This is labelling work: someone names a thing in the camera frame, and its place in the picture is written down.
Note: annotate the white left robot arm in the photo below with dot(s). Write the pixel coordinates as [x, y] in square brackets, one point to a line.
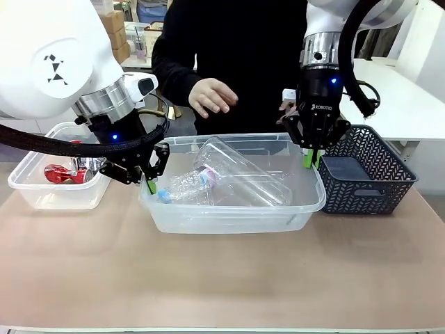
[52, 52]

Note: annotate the crushed silver can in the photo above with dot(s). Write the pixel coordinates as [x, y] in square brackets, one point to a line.
[87, 163]

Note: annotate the cardboard box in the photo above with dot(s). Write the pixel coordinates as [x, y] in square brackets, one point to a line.
[121, 54]
[114, 21]
[119, 38]

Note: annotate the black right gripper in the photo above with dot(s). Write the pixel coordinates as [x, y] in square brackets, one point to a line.
[318, 101]

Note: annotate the crushed clear plastic bottle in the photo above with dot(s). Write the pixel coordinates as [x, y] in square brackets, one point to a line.
[184, 188]

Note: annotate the person's black sweater torso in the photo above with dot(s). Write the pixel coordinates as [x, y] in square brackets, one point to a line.
[250, 52]

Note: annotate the large clear plastic cup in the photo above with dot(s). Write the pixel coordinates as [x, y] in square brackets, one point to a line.
[250, 174]

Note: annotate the person's right hand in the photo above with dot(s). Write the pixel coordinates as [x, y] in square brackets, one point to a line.
[208, 94]

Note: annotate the dark grey woven basket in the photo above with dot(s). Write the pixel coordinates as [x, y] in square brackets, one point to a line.
[368, 195]

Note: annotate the plastic drink cup with straw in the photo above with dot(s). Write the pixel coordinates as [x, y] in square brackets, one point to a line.
[140, 45]

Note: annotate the person's right forearm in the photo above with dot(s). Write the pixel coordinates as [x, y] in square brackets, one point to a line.
[170, 78]

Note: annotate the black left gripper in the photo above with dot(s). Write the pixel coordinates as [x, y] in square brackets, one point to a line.
[121, 128]

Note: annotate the large clear plastic bin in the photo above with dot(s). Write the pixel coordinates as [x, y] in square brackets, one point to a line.
[226, 219]

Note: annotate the person's left hand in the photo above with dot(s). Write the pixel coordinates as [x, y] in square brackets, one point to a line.
[289, 108]

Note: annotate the gold metal chair leg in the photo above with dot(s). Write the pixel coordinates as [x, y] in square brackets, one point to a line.
[172, 112]

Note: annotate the white wicker basket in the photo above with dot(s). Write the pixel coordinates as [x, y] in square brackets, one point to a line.
[153, 38]

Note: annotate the white desk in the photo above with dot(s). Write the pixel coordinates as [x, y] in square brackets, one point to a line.
[406, 97]

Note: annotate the small clear plastic container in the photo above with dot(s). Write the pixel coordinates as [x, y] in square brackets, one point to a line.
[52, 198]

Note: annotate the crushed red soda can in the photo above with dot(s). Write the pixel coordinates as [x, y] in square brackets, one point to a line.
[59, 174]

